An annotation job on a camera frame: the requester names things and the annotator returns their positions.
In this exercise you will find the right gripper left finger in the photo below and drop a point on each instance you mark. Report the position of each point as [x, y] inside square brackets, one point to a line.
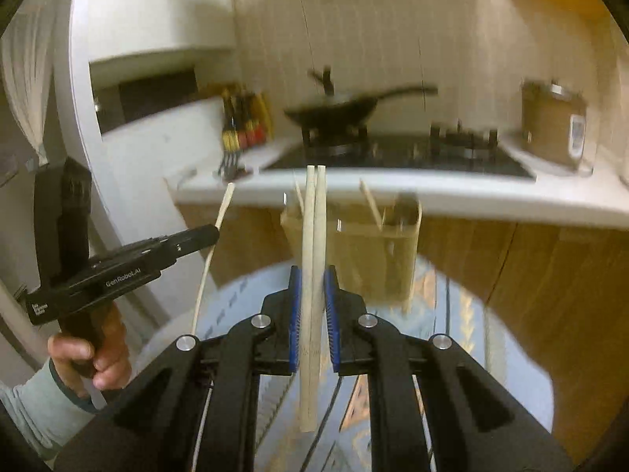
[194, 408]

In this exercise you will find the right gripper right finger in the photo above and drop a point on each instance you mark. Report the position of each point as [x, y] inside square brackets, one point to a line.
[432, 406]

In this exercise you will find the wooden chopstick pair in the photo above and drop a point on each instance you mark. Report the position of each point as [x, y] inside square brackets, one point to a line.
[317, 174]
[307, 409]

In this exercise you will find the single wooden chopstick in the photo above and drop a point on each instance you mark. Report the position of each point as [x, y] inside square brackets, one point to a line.
[229, 193]

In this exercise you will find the black ladle spoon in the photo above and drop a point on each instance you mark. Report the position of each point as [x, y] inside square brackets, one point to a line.
[406, 211]

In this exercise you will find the grey sleeve left forearm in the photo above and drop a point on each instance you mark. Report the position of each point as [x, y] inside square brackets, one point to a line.
[44, 412]

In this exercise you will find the person left hand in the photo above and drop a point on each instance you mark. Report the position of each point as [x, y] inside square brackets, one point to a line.
[106, 364]

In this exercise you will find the patterned blue table mat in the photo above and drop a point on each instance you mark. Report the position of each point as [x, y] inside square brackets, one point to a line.
[342, 440]

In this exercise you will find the beige slotted utensil basket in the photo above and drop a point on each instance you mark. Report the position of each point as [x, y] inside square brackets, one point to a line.
[378, 265]

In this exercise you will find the red label sauce bottle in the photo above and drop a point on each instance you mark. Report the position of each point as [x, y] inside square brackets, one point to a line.
[252, 127]

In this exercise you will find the dark soy sauce bottle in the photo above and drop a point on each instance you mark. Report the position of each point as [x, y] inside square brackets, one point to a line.
[230, 133]

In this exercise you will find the yellow bottle behind sauces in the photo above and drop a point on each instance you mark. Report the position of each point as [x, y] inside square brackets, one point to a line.
[265, 116]

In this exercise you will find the black gas stove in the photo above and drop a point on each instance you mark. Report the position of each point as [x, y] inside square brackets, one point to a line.
[458, 150]

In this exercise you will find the black wok pan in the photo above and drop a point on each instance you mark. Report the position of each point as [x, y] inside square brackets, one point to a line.
[346, 109]

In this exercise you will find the brown rice cooker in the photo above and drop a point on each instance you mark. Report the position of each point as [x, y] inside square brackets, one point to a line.
[554, 125]

